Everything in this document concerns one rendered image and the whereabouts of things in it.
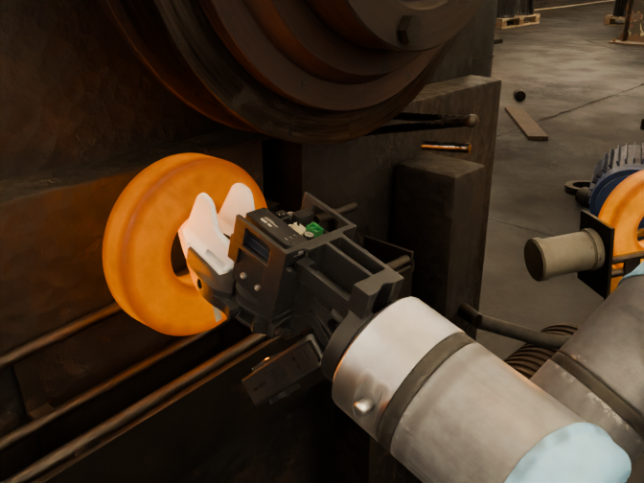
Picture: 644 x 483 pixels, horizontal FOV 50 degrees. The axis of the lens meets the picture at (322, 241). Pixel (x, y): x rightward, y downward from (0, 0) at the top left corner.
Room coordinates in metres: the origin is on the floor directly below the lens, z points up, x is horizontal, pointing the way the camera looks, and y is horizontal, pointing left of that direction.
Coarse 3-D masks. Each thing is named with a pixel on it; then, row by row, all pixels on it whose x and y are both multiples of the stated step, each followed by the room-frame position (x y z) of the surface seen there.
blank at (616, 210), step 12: (624, 180) 0.90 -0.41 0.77; (636, 180) 0.89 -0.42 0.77; (612, 192) 0.89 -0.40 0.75; (624, 192) 0.88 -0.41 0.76; (636, 192) 0.87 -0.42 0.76; (612, 204) 0.88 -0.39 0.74; (624, 204) 0.87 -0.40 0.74; (636, 204) 0.87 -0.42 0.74; (600, 216) 0.89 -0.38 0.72; (612, 216) 0.87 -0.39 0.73; (624, 216) 0.87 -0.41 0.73; (636, 216) 0.87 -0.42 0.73; (624, 228) 0.87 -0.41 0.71; (636, 228) 0.87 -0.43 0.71; (624, 240) 0.87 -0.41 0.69; (636, 240) 0.87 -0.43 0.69; (624, 252) 0.87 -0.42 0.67; (612, 264) 0.87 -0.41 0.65
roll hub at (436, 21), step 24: (312, 0) 0.57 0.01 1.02; (336, 0) 0.55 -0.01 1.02; (360, 0) 0.56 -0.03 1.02; (384, 0) 0.58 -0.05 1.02; (408, 0) 0.62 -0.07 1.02; (432, 0) 0.64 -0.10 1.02; (456, 0) 0.65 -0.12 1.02; (480, 0) 0.68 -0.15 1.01; (336, 24) 0.58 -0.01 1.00; (360, 24) 0.56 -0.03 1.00; (384, 24) 0.58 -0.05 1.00; (432, 24) 0.63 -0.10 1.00; (456, 24) 0.66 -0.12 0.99; (384, 48) 0.60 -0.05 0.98; (408, 48) 0.60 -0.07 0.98; (432, 48) 0.63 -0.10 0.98
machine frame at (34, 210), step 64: (0, 0) 0.59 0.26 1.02; (64, 0) 0.63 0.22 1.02; (0, 64) 0.59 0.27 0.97; (64, 64) 0.63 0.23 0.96; (128, 64) 0.67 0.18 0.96; (448, 64) 1.08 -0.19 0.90; (0, 128) 0.58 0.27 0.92; (64, 128) 0.62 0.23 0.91; (128, 128) 0.67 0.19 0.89; (192, 128) 0.72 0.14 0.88; (448, 128) 0.99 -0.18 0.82; (0, 192) 0.54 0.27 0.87; (64, 192) 0.56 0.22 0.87; (320, 192) 0.79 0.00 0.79; (384, 192) 0.88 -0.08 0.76; (0, 256) 0.51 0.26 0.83; (64, 256) 0.55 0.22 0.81; (0, 320) 0.50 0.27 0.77; (64, 320) 0.54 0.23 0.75; (128, 320) 0.59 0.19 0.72; (0, 384) 0.50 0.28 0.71; (64, 384) 0.54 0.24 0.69; (128, 384) 0.58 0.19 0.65; (320, 384) 0.79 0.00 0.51; (256, 448) 0.70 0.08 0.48; (320, 448) 0.79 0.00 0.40
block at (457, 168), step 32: (416, 160) 0.88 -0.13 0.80; (448, 160) 0.88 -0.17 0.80; (416, 192) 0.85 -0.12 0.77; (448, 192) 0.82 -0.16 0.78; (480, 192) 0.86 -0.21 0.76; (416, 224) 0.85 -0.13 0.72; (448, 224) 0.82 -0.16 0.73; (480, 224) 0.87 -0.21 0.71; (416, 256) 0.85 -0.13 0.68; (448, 256) 0.82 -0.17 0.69; (416, 288) 0.85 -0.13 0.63; (448, 288) 0.82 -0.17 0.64; (448, 320) 0.82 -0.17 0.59
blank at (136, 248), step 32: (160, 160) 0.54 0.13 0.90; (192, 160) 0.53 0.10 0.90; (224, 160) 0.56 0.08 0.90; (128, 192) 0.51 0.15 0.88; (160, 192) 0.51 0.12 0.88; (192, 192) 0.53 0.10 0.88; (224, 192) 0.55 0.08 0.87; (256, 192) 0.58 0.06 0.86; (128, 224) 0.49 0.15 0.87; (160, 224) 0.50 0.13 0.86; (128, 256) 0.48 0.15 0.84; (160, 256) 0.50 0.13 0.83; (128, 288) 0.48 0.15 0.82; (160, 288) 0.50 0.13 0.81; (192, 288) 0.52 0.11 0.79; (160, 320) 0.49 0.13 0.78; (192, 320) 0.52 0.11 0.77; (224, 320) 0.54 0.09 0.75
